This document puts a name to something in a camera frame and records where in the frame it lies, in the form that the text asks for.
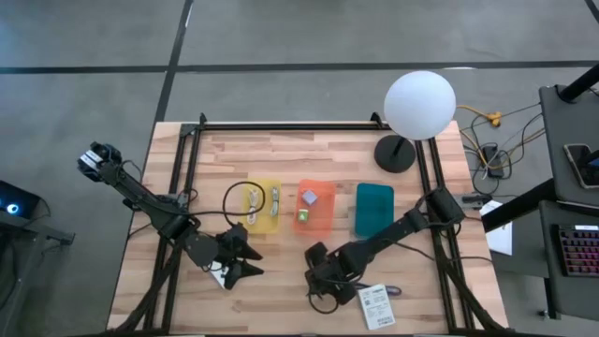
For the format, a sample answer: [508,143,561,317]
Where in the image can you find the black smartphone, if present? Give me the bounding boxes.
[562,142,599,190]

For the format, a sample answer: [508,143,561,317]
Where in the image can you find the white printed booklet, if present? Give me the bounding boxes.
[357,283,397,331]

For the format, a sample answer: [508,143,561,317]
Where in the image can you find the black desk crossbar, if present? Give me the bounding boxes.
[481,177,558,234]

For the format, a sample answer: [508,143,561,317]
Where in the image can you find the black camera cable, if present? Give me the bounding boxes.
[307,289,341,315]
[186,181,267,228]

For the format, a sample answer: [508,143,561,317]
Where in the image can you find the backlit black keyboard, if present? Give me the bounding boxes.
[556,225,599,278]

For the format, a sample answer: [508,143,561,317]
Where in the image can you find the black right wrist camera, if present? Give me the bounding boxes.
[304,241,330,266]

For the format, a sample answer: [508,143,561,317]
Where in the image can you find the teal plastic bin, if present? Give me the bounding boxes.
[354,182,396,242]

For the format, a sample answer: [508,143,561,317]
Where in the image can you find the purple black cable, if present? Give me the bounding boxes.
[353,281,402,297]

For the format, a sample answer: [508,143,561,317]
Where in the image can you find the yellow floor cable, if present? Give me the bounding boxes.
[456,105,547,169]

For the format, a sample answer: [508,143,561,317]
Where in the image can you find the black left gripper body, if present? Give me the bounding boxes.
[213,227,247,282]

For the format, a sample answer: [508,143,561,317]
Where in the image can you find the black aluminium table frame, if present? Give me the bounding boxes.
[107,111,511,336]

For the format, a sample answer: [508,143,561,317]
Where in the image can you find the black monitor pole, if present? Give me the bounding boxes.
[559,63,599,104]

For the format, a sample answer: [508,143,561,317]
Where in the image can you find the white card with black part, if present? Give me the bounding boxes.
[208,261,228,287]

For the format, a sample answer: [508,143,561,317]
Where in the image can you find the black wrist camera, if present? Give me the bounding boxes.
[227,222,249,242]
[304,241,330,266]

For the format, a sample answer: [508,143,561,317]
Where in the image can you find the black left camera cable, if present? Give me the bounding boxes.
[186,181,267,228]

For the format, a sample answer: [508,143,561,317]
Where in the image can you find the black power brick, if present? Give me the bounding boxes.
[481,144,505,180]

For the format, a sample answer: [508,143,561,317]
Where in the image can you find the dark desk top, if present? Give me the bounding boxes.
[537,200,599,324]

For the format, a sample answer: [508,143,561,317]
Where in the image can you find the yellow translucent plastic bin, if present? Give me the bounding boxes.
[240,177,282,235]

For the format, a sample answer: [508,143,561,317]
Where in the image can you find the white globe table lamp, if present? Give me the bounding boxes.
[373,69,458,174]

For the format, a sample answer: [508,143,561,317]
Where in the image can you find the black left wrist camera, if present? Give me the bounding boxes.
[227,222,249,242]

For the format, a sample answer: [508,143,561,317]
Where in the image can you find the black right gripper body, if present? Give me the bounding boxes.
[308,252,362,296]

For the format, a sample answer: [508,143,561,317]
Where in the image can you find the orange translucent plastic bin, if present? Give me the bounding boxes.
[292,179,338,239]

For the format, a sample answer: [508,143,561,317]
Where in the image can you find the black computer with blue light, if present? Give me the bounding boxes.
[0,180,41,220]

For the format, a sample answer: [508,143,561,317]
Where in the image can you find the black right camera cable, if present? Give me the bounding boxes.
[307,289,341,315]

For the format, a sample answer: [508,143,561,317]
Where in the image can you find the white paper sheet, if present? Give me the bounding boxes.
[478,199,515,256]

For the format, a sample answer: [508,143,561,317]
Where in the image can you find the grey computer stand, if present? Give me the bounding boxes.
[0,212,76,337]

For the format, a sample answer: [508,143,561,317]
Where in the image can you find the grey desk top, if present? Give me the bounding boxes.
[537,83,599,210]

